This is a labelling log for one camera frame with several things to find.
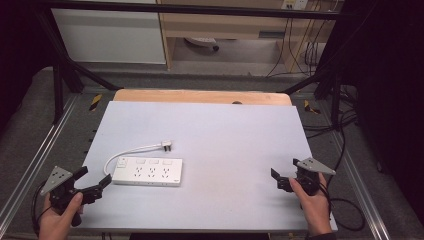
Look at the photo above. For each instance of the white cabinet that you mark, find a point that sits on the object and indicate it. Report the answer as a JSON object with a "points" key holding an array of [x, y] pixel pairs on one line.
{"points": [[110, 36]]}

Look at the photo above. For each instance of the person's right hand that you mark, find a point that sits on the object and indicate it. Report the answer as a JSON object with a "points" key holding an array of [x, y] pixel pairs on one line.
{"points": [[316, 210]]}

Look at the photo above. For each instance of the person's left hand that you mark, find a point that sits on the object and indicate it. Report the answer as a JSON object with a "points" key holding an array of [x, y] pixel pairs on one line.
{"points": [[55, 223]]}

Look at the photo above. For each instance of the white plug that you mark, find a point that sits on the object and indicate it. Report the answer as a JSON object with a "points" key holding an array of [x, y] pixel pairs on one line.
{"points": [[166, 145]]}

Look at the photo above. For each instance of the aluminium rail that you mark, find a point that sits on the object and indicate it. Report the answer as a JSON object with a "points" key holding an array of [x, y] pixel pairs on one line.
{"points": [[36, 160], [363, 186]]}

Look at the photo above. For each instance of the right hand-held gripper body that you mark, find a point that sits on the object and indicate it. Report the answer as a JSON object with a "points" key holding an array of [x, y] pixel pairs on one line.
{"points": [[308, 178]]}

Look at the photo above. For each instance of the white floor power strip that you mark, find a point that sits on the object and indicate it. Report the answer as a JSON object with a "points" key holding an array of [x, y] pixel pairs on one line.
{"points": [[201, 41]]}

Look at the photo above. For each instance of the wooden table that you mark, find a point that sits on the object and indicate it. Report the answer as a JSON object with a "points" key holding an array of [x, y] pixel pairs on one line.
{"points": [[200, 96]]}

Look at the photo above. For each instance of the black metal frame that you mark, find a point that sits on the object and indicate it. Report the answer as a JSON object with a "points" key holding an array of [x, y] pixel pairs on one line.
{"points": [[200, 7]]}

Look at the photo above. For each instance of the yellow black tape strip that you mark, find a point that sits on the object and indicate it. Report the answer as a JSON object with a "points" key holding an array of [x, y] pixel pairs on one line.
{"points": [[310, 107], [95, 102]]}

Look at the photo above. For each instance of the wall socket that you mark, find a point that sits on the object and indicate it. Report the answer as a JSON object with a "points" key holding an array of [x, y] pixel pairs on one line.
{"points": [[295, 4]]}

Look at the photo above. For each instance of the black curtain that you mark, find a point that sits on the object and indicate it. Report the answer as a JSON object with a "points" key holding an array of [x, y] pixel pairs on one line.
{"points": [[390, 83], [18, 50]]}

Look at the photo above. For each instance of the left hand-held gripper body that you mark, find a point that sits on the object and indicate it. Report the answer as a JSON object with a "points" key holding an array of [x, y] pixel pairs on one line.
{"points": [[60, 191]]}

